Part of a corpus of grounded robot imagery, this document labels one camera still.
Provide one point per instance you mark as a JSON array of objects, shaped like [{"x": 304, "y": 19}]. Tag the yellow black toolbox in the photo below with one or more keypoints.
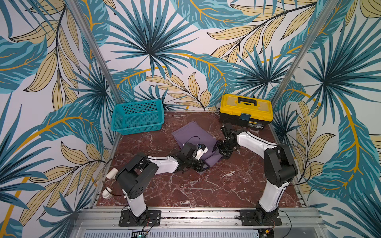
[{"x": 245, "y": 111}]

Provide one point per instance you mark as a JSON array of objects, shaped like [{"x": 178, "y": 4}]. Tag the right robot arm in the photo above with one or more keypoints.
[{"x": 279, "y": 165}]

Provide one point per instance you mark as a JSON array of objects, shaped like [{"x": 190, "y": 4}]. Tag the teal plastic basket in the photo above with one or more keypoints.
[{"x": 138, "y": 117}]

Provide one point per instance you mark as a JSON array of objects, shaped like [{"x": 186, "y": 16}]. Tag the aluminium frame post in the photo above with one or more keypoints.
[
  {"x": 85, "y": 28},
  {"x": 310, "y": 38}
]

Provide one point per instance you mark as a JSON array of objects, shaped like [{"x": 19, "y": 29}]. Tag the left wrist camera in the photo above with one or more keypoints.
[{"x": 200, "y": 151}]

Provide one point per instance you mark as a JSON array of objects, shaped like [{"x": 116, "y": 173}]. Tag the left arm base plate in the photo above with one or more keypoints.
[{"x": 150, "y": 218}]

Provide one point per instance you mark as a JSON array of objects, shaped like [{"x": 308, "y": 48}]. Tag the front aluminium rail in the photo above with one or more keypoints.
[{"x": 104, "y": 222}]

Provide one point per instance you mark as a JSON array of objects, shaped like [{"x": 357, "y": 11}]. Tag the left aluminium frame post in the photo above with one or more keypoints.
[{"x": 85, "y": 28}]

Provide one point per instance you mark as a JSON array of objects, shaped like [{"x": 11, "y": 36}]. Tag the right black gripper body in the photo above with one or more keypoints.
[{"x": 224, "y": 147}]

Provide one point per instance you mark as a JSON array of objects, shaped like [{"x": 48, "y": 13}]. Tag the white cable connector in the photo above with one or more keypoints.
[{"x": 107, "y": 193}]

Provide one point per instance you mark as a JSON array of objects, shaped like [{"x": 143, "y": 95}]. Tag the right aluminium frame post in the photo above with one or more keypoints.
[{"x": 310, "y": 38}]

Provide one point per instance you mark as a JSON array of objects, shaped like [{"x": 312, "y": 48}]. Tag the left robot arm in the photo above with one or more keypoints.
[{"x": 137, "y": 174}]

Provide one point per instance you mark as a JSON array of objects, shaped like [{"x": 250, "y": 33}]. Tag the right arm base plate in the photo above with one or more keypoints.
[{"x": 252, "y": 217}]

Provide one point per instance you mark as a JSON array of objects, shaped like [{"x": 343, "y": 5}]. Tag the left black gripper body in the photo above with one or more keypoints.
[{"x": 193, "y": 163}]

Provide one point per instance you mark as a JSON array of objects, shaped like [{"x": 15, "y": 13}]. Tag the purple long pants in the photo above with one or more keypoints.
[{"x": 193, "y": 133}]

